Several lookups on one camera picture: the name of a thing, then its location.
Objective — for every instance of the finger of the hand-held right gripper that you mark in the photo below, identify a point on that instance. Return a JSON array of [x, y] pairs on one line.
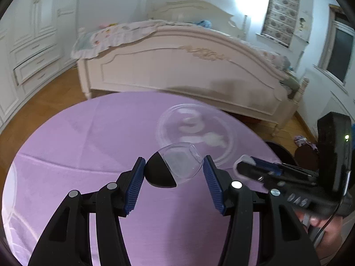
[[263, 178], [277, 168]]

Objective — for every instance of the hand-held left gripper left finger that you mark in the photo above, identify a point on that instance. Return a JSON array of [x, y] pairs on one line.
[[136, 183]]

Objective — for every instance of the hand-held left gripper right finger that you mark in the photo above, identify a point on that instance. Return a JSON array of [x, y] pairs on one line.
[[213, 183]]

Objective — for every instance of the black trash bin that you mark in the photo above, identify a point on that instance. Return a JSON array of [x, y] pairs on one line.
[[280, 151]]

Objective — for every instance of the black clear plastic container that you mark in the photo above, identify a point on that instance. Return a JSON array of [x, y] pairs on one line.
[[159, 171]]

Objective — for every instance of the person's right hand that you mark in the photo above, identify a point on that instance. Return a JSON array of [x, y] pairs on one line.
[[334, 231]]

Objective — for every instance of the brown round stool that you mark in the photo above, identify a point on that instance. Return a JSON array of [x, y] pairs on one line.
[[306, 156]]

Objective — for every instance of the purple floral cloth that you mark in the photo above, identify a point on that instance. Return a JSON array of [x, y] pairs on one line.
[[303, 140]]

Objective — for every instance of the grey green cushion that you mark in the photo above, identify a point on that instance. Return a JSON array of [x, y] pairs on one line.
[[289, 86]]

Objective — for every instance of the grey plush toy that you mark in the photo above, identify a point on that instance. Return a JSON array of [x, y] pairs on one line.
[[284, 62]]

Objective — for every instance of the white framed window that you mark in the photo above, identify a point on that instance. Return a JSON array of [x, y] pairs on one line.
[[339, 47]]

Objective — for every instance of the cream carved bed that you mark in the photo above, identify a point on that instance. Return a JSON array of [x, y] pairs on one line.
[[180, 74]]

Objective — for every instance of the white wardrobe drawer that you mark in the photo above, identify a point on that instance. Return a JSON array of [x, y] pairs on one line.
[[38, 70]]

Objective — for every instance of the floral blanket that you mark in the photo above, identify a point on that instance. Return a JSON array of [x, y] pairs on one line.
[[111, 36]]

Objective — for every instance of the patterned window blind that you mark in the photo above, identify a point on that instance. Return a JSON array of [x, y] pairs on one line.
[[281, 13]]

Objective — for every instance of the blue plush toy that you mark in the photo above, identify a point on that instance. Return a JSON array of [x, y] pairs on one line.
[[204, 23]]

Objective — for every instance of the white wardrobe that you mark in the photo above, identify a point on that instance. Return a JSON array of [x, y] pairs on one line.
[[27, 19]]

